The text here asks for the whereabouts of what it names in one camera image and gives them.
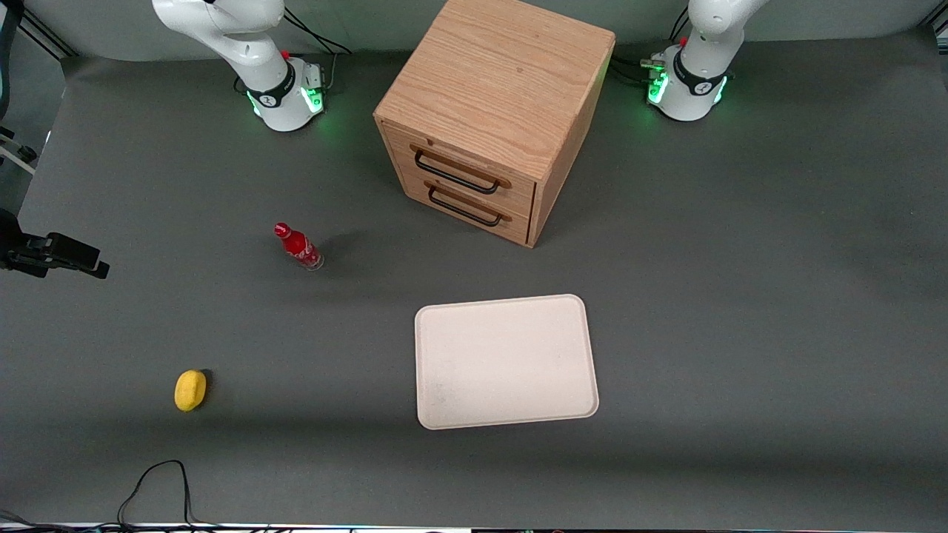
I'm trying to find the black cables at arm base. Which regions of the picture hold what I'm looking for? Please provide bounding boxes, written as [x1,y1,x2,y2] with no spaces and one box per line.
[281,7,353,93]
[612,15,690,88]

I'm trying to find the black looped cable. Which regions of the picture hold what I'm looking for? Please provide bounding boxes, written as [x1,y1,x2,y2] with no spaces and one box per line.
[116,460,199,529]

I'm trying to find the black metal drawer handle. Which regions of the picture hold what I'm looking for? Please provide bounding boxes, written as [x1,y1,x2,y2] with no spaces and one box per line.
[425,180,513,227]
[410,144,513,195]

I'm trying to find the wooden drawer front with handle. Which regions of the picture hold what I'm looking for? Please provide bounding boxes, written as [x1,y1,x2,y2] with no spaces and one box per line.
[382,122,537,217]
[400,167,531,246]

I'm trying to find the wooden drawer cabinet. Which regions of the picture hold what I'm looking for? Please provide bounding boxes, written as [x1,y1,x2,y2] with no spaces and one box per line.
[373,0,617,249]

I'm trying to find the black stand with white bar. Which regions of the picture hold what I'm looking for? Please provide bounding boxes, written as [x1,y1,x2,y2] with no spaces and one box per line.
[0,126,39,176]

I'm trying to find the cream rectangular tray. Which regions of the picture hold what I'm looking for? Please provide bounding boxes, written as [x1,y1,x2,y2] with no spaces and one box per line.
[414,294,600,431]

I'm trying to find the red cola bottle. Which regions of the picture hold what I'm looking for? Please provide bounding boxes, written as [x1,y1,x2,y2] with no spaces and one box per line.
[273,221,325,272]

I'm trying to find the yellow lemon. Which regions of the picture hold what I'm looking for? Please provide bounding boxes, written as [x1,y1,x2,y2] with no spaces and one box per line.
[174,369,208,412]

